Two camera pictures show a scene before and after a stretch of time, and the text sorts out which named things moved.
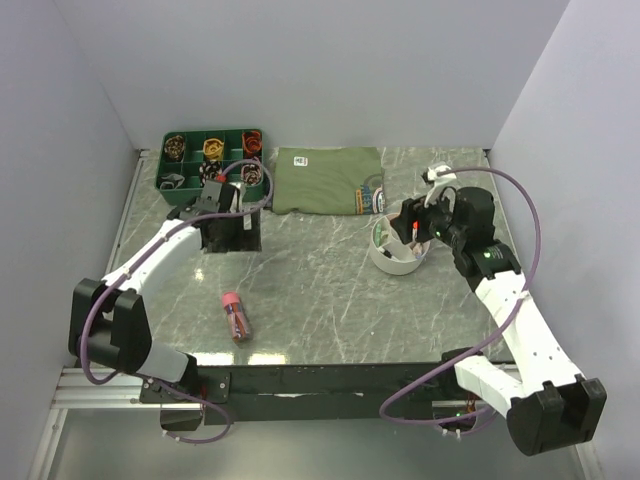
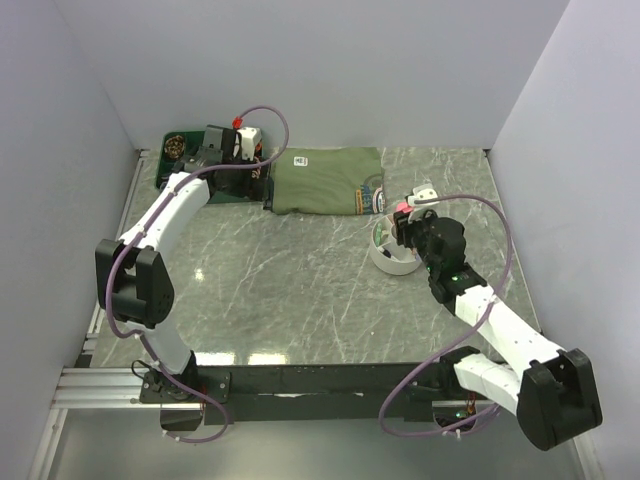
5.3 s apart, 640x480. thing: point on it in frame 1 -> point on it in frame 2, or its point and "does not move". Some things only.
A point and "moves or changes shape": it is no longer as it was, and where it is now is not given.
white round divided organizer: (388, 253) does not move
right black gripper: (411, 210) -> (404, 227)
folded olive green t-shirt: (328, 181) does not move
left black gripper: (246, 240) -> (248, 185)
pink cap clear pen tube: (239, 321) moves or changes shape
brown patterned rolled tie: (174, 147) does not move
